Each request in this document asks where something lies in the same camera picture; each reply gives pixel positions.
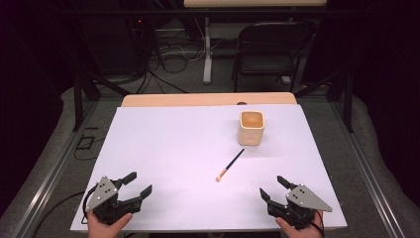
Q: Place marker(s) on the white board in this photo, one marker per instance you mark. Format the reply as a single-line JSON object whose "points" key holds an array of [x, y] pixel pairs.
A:
{"points": [[181, 148]]}

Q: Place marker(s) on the white desk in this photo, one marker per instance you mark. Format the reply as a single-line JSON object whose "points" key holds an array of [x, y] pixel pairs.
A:
{"points": [[207, 66]]}

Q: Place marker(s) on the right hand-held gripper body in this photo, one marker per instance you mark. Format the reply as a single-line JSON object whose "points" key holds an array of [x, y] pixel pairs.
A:
{"points": [[307, 200]]}

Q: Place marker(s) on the black folding chair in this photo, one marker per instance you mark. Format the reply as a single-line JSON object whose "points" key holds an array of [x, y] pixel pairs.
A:
{"points": [[267, 62]]}

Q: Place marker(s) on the dark computer tower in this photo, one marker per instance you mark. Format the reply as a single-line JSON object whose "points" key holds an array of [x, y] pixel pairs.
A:
{"points": [[112, 46]]}

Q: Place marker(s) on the cream square cup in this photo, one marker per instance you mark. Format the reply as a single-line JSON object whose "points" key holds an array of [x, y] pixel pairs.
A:
{"points": [[251, 135]]}

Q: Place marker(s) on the light wooden table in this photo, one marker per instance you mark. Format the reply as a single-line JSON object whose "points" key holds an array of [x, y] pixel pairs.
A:
{"points": [[198, 99]]}

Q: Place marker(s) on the black metal stand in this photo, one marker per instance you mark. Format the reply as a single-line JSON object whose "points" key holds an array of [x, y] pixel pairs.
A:
{"points": [[348, 99], [78, 99]]}

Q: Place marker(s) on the person's right hand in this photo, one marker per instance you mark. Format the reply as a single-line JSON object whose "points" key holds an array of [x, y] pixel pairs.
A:
{"points": [[305, 233]]}

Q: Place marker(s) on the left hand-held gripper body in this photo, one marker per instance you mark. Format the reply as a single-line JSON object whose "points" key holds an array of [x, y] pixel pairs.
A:
{"points": [[105, 193]]}

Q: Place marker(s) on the black horizontal frame beam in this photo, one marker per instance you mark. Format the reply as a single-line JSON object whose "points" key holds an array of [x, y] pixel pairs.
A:
{"points": [[132, 12]]}

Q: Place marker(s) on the person's left hand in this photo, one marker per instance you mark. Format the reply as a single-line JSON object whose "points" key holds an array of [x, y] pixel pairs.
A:
{"points": [[105, 231]]}

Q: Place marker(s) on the aluminium rail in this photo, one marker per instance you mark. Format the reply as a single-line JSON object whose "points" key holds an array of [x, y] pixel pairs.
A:
{"points": [[366, 172], [49, 178]]}

